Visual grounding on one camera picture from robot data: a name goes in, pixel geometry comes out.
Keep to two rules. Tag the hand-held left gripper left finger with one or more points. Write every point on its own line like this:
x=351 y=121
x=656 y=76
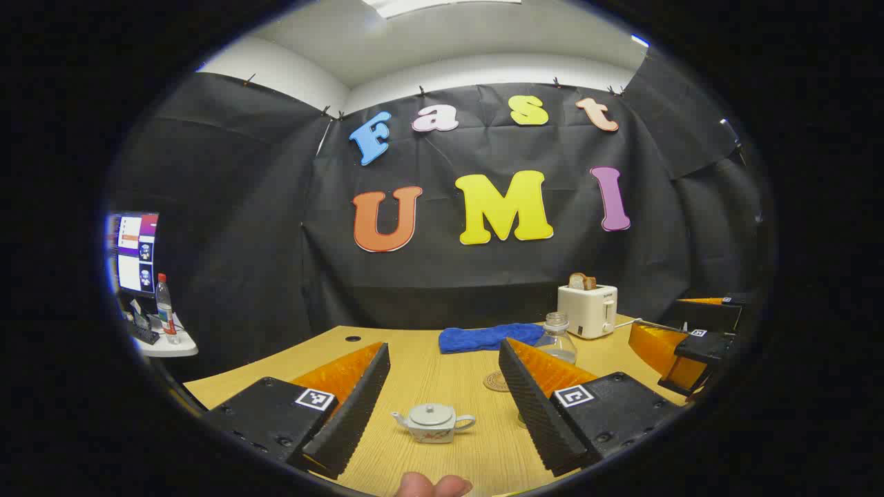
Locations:
x=349 y=414

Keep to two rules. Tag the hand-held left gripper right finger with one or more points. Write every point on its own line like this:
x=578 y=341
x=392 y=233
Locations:
x=532 y=414

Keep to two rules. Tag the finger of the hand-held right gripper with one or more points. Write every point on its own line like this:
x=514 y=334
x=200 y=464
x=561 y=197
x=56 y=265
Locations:
x=711 y=314
x=704 y=348

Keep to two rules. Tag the round woven coaster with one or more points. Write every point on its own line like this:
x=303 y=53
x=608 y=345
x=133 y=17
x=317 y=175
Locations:
x=494 y=382

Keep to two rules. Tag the clear green label water bottle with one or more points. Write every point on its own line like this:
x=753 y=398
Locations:
x=556 y=342

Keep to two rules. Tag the white teacup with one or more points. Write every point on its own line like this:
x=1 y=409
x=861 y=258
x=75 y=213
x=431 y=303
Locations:
x=431 y=432

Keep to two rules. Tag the red cap plastic bottle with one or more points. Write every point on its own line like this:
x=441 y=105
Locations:
x=166 y=310

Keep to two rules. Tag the blue towel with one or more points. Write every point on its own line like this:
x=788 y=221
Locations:
x=483 y=338

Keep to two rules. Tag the white toaster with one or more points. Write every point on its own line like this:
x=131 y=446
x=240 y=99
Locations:
x=585 y=310

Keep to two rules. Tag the toast slice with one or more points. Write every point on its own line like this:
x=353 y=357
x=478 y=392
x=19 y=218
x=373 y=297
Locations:
x=581 y=281

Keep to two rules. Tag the white side table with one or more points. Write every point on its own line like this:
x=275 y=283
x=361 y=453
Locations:
x=173 y=347

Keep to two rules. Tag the black keyboard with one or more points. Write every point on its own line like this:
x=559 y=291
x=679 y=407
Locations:
x=145 y=333

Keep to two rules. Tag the computer monitor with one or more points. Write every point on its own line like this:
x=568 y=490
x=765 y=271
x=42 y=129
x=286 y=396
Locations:
x=135 y=252

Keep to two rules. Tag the ceiling light panel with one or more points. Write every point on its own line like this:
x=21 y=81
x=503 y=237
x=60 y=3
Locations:
x=428 y=5

